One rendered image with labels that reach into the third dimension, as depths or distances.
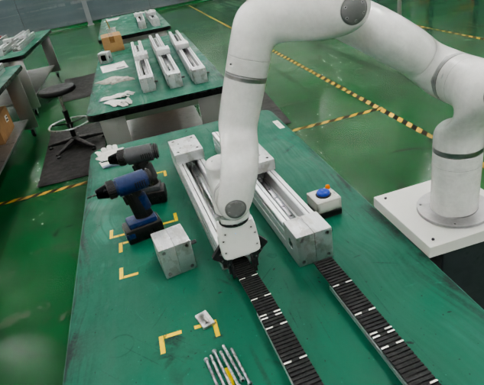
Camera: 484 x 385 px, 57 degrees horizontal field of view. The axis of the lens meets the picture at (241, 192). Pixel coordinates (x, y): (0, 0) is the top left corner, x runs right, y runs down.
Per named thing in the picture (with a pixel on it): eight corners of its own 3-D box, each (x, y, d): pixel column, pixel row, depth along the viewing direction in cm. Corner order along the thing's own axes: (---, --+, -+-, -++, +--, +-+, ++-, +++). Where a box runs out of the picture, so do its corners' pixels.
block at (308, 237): (342, 253, 120) (339, 224, 115) (300, 267, 117) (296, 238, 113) (326, 236, 127) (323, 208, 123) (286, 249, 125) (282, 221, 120)
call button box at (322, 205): (342, 213, 136) (341, 195, 133) (313, 222, 134) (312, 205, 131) (329, 202, 143) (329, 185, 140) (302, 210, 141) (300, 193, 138)
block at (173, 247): (205, 263, 125) (198, 237, 120) (167, 279, 122) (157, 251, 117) (194, 246, 133) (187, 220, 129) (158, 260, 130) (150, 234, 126)
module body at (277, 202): (318, 238, 127) (316, 214, 123) (286, 249, 125) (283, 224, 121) (237, 144, 195) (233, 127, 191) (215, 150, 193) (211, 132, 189)
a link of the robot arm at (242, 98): (280, 89, 85) (253, 225, 98) (261, 71, 99) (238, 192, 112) (235, 84, 83) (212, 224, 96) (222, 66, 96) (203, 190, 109)
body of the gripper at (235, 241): (216, 228, 105) (225, 265, 110) (257, 215, 107) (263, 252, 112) (209, 213, 111) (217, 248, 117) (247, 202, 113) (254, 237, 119)
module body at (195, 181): (256, 259, 123) (252, 234, 119) (222, 270, 121) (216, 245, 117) (195, 156, 191) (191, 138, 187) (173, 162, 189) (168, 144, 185)
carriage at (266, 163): (276, 176, 151) (274, 158, 148) (246, 185, 149) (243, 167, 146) (261, 159, 165) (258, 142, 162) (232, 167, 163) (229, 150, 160)
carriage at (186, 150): (206, 163, 169) (203, 147, 166) (178, 172, 167) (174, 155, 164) (197, 149, 183) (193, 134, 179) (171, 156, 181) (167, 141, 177)
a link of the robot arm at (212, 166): (252, 213, 104) (244, 195, 112) (243, 163, 98) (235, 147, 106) (217, 221, 103) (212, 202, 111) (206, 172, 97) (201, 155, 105)
